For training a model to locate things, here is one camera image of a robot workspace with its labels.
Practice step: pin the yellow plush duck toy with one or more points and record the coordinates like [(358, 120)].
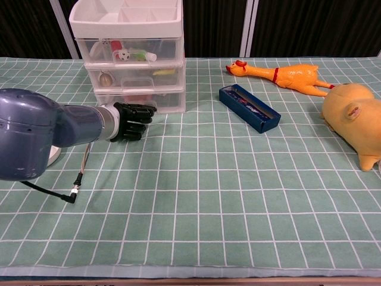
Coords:
[(357, 119)]

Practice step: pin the green checked tablecloth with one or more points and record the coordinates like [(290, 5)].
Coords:
[(208, 193)]

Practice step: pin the blue rectangular box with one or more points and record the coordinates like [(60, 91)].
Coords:
[(262, 119)]

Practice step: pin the clear plastic drawer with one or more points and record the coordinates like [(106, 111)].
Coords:
[(169, 101), (166, 49), (134, 73)]

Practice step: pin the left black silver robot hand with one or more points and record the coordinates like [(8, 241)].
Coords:
[(131, 122)]

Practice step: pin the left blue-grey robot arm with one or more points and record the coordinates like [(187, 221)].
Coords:
[(29, 134)]

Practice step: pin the yellow rubber chicken toy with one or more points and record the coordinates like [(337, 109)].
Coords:
[(294, 76)]

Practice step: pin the thin white slanted post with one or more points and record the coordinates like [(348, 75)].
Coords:
[(65, 29)]

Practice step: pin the white plastic drawer unit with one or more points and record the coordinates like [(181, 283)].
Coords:
[(89, 26)]

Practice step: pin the white green tube toy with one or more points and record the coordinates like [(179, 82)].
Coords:
[(146, 56)]

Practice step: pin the small soccer ball toy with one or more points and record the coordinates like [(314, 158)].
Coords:
[(124, 55)]

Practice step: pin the white oval plastic stand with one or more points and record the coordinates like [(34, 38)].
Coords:
[(55, 155)]

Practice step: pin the gold egg ornament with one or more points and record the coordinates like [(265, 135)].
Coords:
[(106, 79)]

